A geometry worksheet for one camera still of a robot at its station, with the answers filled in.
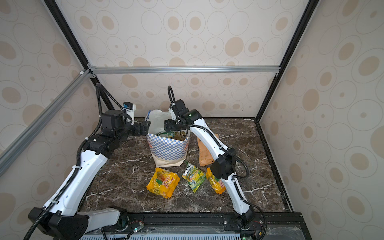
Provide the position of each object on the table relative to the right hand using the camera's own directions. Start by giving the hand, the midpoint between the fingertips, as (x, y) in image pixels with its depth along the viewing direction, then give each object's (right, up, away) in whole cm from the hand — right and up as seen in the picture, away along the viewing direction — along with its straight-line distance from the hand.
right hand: (169, 127), depth 86 cm
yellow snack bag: (+27, -31, -6) cm, 42 cm away
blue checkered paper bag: (0, -13, -4) cm, 14 cm away
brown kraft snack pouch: (+22, -19, +6) cm, 30 cm away
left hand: (-10, +4, -15) cm, 19 cm away
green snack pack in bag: (-1, -4, +11) cm, 12 cm away
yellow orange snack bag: (-2, -30, -6) cm, 31 cm away
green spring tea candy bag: (+15, -28, -1) cm, 32 cm away
